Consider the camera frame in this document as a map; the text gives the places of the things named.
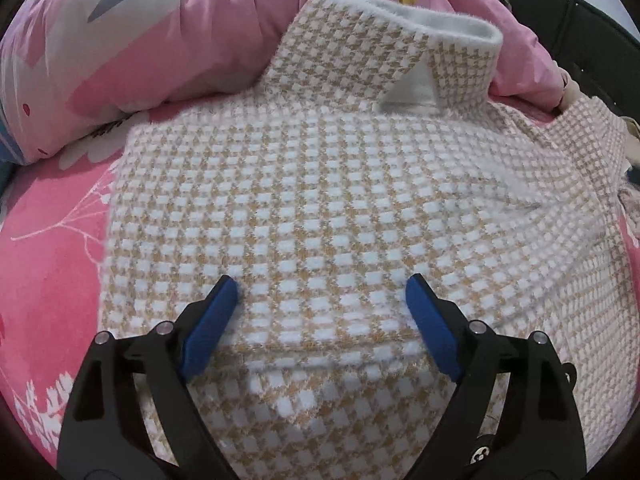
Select beige white checked sweater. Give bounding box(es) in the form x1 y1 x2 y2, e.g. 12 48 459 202
97 0 636 480

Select black padded headboard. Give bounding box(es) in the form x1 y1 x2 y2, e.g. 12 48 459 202
470 0 640 111

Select cream garment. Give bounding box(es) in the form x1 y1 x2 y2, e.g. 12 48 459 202
556 62 640 143

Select pink floral bedsheet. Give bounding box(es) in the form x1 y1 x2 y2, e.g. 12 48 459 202
0 102 640 466

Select pink floral duvet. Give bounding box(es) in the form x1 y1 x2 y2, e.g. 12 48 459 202
0 0 566 166

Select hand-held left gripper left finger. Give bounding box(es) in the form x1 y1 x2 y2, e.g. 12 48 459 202
56 275 241 480

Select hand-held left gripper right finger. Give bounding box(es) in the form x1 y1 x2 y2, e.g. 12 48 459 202
405 274 587 480

